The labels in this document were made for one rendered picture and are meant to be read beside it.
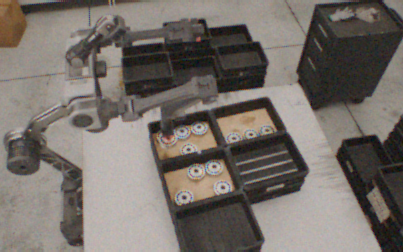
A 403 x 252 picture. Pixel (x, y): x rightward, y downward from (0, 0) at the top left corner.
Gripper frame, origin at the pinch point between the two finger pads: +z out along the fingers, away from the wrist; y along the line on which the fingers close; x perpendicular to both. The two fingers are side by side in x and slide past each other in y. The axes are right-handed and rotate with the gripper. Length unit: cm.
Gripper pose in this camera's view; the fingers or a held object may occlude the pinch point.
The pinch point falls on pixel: (168, 137)
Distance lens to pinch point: 211.7
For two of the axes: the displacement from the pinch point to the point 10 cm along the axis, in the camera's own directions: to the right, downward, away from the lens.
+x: -9.8, 1.3, -1.2
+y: -1.8, -7.7, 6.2
